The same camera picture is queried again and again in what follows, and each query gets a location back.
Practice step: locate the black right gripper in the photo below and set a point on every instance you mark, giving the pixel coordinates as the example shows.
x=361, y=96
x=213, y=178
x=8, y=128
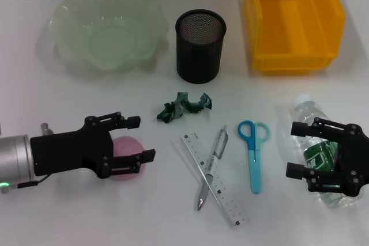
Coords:
x=356, y=156

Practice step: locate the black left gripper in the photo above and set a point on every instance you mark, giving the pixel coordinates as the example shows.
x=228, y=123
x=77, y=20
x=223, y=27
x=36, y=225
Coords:
x=69, y=151

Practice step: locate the pink peach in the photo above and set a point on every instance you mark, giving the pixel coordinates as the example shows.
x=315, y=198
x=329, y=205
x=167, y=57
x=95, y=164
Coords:
x=127, y=146

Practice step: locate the clear green-label water bottle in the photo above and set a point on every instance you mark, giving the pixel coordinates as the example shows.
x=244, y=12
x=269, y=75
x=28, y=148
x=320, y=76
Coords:
x=318, y=156

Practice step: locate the green plastic wrapper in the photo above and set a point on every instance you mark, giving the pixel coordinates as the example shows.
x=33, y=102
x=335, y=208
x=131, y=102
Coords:
x=173, y=110

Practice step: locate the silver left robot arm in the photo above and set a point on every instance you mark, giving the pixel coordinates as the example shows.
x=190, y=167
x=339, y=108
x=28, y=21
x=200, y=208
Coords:
x=14, y=156

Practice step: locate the grey retractable pen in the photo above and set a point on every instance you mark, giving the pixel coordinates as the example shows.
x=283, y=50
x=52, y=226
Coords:
x=219, y=148

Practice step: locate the transparent plastic ruler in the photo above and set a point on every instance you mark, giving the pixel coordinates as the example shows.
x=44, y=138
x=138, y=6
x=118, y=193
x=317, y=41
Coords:
x=227, y=200

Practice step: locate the black mesh pen holder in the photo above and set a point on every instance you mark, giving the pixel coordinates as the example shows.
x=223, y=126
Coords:
x=199, y=56

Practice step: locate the green glass fruit plate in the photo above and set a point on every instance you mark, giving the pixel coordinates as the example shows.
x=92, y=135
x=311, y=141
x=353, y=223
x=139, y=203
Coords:
x=86, y=12

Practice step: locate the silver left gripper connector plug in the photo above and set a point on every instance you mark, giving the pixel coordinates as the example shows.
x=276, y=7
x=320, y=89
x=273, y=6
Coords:
x=45, y=129

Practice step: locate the yellow plastic bin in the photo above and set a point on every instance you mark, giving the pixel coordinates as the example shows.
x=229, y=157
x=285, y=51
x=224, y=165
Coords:
x=317, y=12

